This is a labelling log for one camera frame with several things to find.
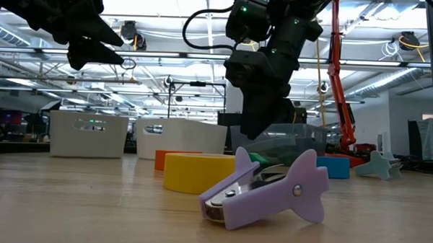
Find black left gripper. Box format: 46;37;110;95
22;0;128;73

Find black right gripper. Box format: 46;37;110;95
221;48;301;141

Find green mini stapler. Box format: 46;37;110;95
248;152;271;166

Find blue tape roll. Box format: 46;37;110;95
315;155;351;180

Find grey binder clip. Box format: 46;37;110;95
197;145;331;234

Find yellow tape roll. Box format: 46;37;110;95
162;151;237;196

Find grey-blue staple remover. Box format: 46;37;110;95
353;149;405;182

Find orange tape roll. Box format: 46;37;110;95
154;149;204;173

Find black background screen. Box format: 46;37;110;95
293;107;308;126

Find black background box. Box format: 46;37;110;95
217;112;254;128

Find brown translucent plastic bin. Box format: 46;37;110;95
229;120;328;168

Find white plastic bin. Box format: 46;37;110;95
134;117;229;163

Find grey plastic bin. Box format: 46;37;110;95
48;110;130;160

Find black ceiling cable reel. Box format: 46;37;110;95
398;30;423;53
119;19;149;51

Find black background frame stand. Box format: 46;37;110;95
167;79;228;122

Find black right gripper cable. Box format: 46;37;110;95
181;4;243;52

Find black cable pile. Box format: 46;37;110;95
398;151;433;173

